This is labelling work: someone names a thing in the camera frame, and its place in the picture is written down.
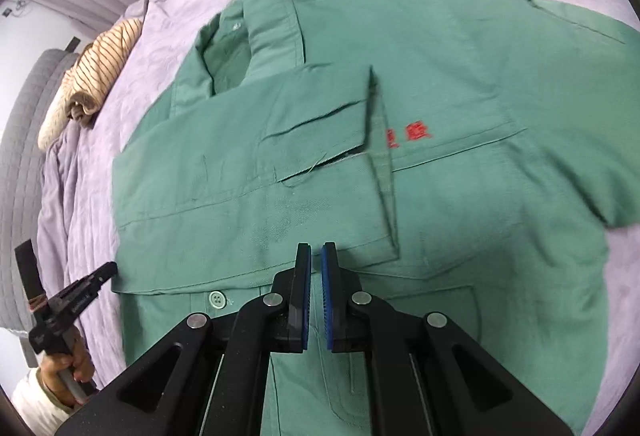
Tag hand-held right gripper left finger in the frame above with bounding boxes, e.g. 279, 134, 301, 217
57, 242, 313, 436

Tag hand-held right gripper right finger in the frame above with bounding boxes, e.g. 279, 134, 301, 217
321, 242, 576, 436

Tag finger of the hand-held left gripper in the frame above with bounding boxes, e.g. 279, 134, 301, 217
59, 262, 119, 317

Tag green work shirt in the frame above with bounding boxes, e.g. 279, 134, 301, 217
111, 0, 640, 436

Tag person's left forearm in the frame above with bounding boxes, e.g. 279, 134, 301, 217
10, 368, 76, 432

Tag person's left hand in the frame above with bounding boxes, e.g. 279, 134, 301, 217
41, 338, 97, 406

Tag grey quilted headboard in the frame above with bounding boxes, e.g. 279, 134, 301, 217
0, 48, 81, 332

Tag beige striped cloth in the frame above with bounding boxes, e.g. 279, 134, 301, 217
37, 16, 143, 152

